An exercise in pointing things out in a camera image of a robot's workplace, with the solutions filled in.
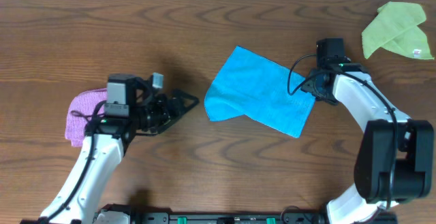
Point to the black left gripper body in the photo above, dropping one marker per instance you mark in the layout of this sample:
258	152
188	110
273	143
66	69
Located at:
171	108

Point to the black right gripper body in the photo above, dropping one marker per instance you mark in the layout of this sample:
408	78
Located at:
321	94

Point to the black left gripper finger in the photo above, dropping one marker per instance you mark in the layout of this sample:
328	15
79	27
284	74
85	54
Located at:
154	124
183	102

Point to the blue microfiber cloth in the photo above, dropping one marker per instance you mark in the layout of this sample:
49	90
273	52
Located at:
251	85

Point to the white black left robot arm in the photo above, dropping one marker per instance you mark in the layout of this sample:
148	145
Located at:
133	107

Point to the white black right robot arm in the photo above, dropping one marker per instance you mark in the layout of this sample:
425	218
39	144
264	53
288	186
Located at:
394	164

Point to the purple folded microfiber cloth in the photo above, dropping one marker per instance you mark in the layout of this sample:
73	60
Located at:
79	113

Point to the green microfiber cloth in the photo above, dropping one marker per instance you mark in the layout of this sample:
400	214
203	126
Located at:
396	29

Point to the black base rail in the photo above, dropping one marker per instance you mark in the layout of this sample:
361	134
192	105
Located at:
116	213

